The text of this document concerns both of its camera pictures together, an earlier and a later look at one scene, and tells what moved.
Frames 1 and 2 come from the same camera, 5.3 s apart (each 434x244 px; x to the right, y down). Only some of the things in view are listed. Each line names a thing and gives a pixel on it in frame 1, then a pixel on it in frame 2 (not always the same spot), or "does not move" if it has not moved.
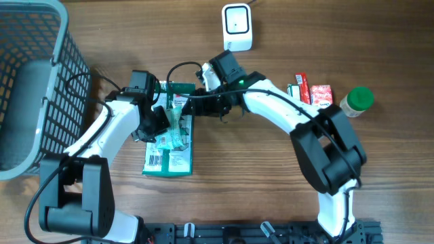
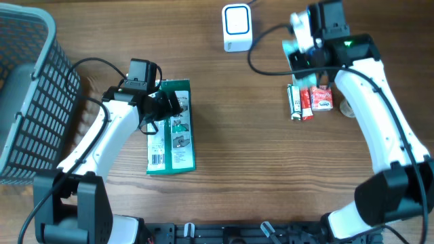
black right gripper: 202,107 -> 296,61
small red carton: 321,95 does not move
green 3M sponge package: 171,154 does not move
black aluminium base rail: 180,232 does not move
